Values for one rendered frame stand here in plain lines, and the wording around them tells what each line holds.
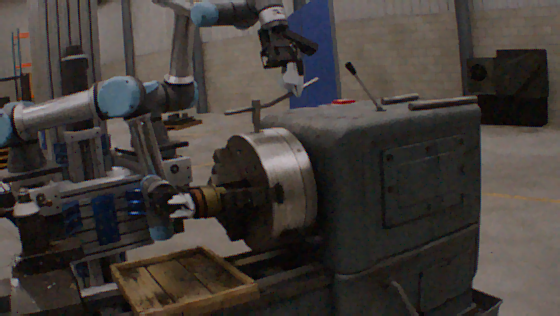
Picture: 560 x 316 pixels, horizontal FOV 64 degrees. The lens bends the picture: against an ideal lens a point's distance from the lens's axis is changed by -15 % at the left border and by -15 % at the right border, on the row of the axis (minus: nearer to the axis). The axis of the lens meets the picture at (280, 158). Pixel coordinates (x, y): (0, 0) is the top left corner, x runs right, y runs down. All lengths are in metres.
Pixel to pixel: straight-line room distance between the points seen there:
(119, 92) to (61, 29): 0.60
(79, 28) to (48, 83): 0.25
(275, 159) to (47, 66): 1.04
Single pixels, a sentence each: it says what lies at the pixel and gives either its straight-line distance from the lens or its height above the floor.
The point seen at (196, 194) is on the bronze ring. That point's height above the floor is 1.11.
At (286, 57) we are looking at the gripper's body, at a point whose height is 1.42.
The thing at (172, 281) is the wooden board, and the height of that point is 0.89.
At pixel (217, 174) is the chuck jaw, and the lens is 1.34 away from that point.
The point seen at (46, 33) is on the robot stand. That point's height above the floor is 1.64.
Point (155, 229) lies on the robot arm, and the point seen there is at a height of 0.96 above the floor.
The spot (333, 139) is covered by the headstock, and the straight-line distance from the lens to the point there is 1.24.
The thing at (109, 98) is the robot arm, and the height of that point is 1.37.
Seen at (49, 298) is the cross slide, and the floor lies 0.97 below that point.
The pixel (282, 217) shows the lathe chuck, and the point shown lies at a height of 1.05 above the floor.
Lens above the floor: 1.41
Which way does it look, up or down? 10 degrees down
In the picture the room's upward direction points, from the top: 5 degrees counter-clockwise
